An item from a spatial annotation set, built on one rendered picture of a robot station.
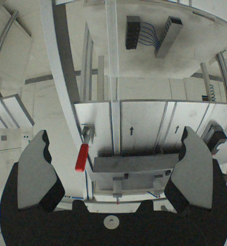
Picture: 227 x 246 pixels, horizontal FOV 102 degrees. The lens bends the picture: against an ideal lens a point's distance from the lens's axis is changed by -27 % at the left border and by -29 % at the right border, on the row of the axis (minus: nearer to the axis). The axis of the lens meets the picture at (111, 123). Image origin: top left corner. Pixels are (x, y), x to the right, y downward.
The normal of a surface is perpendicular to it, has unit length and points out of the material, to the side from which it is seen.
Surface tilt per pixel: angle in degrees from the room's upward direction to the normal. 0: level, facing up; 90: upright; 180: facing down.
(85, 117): 45
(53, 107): 90
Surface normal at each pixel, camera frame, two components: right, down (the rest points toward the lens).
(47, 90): -0.04, -0.06
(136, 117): -0.01, 0.66
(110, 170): -0.05, -0.75
